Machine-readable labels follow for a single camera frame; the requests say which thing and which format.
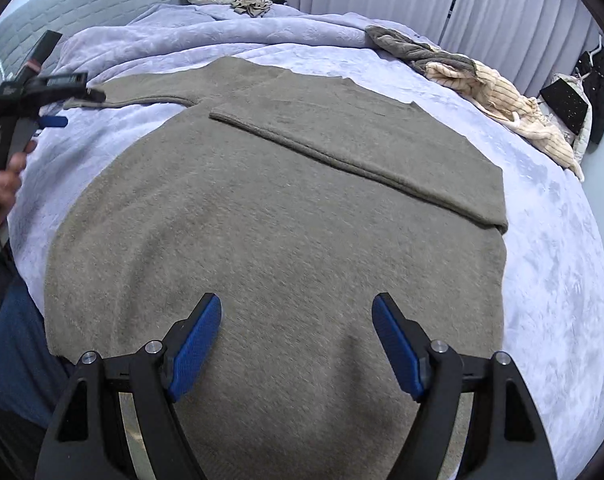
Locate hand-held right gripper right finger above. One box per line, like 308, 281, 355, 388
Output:
372, 292, 557, 480

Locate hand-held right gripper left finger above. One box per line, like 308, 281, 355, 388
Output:
34, 292, 223, 480

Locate olive knit sweater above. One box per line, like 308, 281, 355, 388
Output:
43, 56, 508, 480

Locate person's left hand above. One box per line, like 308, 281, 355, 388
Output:
0, 129, 38, 237

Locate grey quilted headboard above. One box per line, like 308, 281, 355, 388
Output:
0, 0, 257, 78

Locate lavender fleece blanket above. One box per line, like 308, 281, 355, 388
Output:
7, 2, 604, 480

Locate person's blue trouser leg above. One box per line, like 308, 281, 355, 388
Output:
0, 260, 80, 433

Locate beige crumpled cloth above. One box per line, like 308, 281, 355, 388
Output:
231, 0, 273, 18

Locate cream striped garment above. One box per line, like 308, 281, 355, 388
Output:
424, 60, 586, 182

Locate grey fuzzy garment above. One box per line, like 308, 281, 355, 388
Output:
366, 25, 477, 86

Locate black sparkly bag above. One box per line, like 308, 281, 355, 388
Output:
539, 74, 590, 136

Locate black hanging garment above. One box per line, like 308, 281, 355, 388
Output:
574, 49, 604, 145

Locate pale pleated curtains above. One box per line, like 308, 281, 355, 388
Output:
254, 0, 602, 92

